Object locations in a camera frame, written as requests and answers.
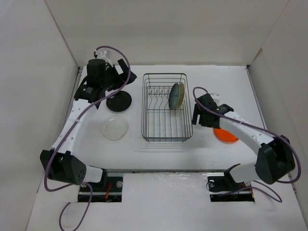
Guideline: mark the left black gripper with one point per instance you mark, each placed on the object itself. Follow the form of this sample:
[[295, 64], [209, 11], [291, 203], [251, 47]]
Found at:
[[109, 68]]

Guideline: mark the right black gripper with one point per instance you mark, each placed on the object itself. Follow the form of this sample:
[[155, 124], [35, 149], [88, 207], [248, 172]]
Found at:
[[197, 112]]

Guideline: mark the cream plate with black pattern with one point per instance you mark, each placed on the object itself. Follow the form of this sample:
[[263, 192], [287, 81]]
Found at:
[[181, 97]]

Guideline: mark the blue floral green plate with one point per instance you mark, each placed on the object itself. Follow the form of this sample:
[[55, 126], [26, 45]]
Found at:
[[174, 96]]

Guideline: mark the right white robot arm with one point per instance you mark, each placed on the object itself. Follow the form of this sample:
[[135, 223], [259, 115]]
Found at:
[[275, 157]]

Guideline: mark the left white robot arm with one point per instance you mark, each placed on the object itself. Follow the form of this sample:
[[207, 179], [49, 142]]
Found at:
[[59, 161]]

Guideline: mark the orange plate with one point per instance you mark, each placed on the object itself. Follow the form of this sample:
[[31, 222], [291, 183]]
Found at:
[[225, 136]]

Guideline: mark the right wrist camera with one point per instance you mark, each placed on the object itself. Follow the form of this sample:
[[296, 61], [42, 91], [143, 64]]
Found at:
[[215, 97]]

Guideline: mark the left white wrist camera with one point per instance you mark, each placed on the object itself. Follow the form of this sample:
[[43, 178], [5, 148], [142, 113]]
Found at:
[[103, 53]]

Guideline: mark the grey wire dish rack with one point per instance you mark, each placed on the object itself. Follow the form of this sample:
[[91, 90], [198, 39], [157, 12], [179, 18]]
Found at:
[[158, 122]]

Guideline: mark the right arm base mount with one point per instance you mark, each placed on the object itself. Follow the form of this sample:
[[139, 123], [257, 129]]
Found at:
[[223, 188]]

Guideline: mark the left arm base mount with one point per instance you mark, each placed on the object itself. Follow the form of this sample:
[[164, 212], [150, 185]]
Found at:
[[110, 191]]

